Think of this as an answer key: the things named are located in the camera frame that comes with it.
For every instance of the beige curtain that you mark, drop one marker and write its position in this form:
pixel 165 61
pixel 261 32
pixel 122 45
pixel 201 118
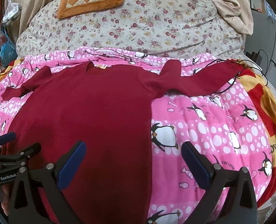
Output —
pixel 237 13

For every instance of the floral quilt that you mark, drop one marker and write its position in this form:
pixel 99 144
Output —
pixel 169 28

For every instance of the clear plastic bag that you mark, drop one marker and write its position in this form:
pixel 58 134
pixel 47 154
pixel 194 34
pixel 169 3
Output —
pixel 12 12

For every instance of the red yellow fleece blanket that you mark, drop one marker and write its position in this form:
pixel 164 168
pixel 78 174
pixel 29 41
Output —
pixel 265 102

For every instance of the black power adapter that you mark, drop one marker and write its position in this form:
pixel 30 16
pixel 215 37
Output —
pixel 256 57

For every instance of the grey refrigerator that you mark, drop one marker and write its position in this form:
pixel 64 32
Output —
pixel 263 40

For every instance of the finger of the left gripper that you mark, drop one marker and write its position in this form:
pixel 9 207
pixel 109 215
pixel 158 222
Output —
pixel 6 138
pixel 26 154

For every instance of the dark red sweater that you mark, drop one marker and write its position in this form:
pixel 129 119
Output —
pixel 110 111

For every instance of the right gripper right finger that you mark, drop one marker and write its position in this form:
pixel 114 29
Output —
pixel 240 205

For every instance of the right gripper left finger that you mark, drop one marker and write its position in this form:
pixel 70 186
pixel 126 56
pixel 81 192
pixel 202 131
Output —
pixel 26 205

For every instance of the pink penguin blanket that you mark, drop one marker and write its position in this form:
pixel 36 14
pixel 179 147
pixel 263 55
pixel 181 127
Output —
pixel 224 126

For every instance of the left hand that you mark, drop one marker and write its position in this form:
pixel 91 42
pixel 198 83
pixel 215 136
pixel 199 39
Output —
pixel 5 198

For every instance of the blue plastic bag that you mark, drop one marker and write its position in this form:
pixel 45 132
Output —
pixel 7 50

